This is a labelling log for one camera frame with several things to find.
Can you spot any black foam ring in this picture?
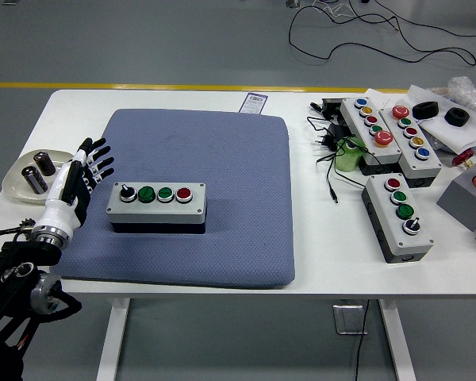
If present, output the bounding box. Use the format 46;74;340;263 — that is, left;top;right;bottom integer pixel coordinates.
411;101;440;119
443;107;470;127

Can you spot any metal floor socket plate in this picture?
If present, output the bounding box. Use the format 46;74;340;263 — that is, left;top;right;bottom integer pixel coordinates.
332;303;369;336

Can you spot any black power adapter with cord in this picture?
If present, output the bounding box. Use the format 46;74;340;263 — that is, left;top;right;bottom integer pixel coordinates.
305;114;382;206

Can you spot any five-button box blue-end button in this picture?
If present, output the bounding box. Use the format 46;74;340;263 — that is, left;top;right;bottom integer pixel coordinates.
340;96;402;176

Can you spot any blue-grey padded mat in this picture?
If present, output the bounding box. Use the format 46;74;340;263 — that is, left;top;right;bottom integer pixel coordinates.
49;108;296;290

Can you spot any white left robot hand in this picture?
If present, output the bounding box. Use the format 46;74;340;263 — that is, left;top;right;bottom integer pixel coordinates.
34;137;116;233

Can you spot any small black device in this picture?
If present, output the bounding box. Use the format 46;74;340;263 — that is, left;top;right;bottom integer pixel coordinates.
309;98;347;119

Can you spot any dark cylindrical capacitor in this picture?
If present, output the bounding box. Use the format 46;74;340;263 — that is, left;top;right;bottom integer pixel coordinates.
21;166;48;194
33;152;57;177

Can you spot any black cable under table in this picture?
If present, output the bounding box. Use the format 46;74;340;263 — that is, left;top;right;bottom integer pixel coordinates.
355;298;370;381

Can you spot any white foam sheet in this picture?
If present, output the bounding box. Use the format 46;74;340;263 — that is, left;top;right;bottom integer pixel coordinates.
406;84;476;152

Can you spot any purple and white label card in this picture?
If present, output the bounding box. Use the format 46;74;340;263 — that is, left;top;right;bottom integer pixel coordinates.
240;93;269;115

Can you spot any grey block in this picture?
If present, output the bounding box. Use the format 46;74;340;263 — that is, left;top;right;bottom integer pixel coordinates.
436;162;476;233

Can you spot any bubble wrap bag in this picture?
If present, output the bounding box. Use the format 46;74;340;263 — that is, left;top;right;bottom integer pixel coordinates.
446;75;476;116

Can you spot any grey four-button control box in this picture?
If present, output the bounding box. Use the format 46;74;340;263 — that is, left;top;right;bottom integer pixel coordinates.
106;181;207;235
360;173;436;264

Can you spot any white paper sheet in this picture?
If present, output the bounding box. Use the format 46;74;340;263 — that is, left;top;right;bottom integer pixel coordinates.
365;87;412;110

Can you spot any cream shallow dish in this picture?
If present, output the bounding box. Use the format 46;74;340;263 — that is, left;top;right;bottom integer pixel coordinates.
2;148;75;206

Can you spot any black floor cable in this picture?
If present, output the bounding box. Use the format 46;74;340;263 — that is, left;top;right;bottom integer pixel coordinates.
288;3;476;67

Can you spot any red knob part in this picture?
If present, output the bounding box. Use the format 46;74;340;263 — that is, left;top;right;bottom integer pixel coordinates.
451;149;475;167

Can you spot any light green cylinder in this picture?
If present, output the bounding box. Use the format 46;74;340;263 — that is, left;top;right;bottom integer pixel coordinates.
335;136;367;173

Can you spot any five-button box large red mushroom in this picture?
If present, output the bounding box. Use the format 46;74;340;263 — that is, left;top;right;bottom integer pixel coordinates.
380;105;443;188

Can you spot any white table leg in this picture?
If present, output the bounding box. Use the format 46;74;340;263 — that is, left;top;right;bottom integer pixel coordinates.
378;298;417;381
95;297;131;381

